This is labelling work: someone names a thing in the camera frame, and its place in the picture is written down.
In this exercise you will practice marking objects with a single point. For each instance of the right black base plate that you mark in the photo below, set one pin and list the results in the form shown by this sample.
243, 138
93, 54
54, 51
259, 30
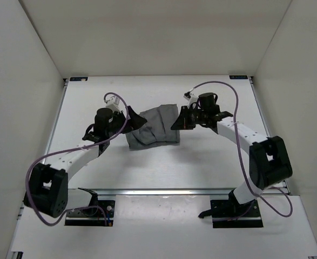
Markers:
245, 217

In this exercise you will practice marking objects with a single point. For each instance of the aluminium front rail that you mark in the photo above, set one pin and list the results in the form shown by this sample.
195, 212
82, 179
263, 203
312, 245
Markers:
162, 192

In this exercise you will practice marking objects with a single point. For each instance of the right blue corner label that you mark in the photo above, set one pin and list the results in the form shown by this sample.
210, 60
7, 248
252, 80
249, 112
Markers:
238, 77

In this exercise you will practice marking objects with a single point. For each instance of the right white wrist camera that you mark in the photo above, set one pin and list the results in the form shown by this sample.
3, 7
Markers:
190, 97

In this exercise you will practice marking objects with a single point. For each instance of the blue corner label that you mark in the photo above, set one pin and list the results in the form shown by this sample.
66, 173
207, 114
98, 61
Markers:
78, 79
238, 77

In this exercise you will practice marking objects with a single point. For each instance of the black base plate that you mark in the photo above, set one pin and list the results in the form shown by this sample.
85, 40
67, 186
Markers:
245, 217
94, 217

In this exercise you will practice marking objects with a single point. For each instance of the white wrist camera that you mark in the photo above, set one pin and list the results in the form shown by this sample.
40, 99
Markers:
113, 104
190, 97

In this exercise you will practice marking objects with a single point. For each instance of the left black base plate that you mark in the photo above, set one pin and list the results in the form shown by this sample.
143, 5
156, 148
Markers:
94, 217

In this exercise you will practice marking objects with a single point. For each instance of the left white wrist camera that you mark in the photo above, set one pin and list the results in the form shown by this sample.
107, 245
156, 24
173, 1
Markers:
113, 104

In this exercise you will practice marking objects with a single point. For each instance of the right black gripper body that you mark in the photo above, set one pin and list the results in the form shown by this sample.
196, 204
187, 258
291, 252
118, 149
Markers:
200, 116

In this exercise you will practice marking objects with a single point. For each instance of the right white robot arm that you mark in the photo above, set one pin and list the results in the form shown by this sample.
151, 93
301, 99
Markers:
269, 163

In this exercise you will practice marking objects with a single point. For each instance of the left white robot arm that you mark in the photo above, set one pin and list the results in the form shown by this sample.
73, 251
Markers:
47, 184

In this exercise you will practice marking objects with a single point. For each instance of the left blue corner label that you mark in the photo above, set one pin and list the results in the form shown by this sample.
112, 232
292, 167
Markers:
78, 79

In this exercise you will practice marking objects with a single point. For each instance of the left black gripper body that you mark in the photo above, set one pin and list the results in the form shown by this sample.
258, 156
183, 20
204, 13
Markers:
119, 121

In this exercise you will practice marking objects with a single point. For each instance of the grey pleated skirt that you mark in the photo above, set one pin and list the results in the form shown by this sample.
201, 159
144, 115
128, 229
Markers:
157, 130

